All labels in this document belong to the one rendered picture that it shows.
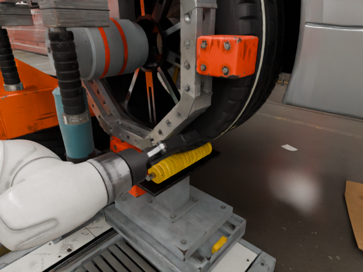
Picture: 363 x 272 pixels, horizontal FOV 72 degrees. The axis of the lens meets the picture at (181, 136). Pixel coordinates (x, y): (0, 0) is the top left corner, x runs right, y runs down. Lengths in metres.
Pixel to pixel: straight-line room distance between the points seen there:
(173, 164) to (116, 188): 0.30
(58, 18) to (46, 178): 0.24
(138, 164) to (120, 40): 0.30
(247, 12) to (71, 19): 0.32
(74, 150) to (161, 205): 0.42
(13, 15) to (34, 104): 0.42
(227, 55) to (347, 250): 1.12
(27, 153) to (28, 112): 0.57
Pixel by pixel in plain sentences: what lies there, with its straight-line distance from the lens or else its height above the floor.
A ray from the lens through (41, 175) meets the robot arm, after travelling 0.45.
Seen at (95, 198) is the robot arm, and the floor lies 0.65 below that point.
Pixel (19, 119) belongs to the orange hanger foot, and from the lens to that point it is 1.09.
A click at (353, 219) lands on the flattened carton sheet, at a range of 1.57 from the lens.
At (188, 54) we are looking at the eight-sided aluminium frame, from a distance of 0.51.
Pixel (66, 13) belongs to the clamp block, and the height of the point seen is 0.92.
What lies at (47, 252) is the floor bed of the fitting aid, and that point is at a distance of 1.21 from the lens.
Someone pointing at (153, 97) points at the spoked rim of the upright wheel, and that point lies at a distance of 0.77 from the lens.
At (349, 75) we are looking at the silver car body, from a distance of 0.55.
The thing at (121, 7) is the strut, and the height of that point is 0.94.
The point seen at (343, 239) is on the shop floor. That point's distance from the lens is 1.44.
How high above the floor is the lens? 0.91
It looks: 24 degrees down
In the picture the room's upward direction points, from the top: straight up
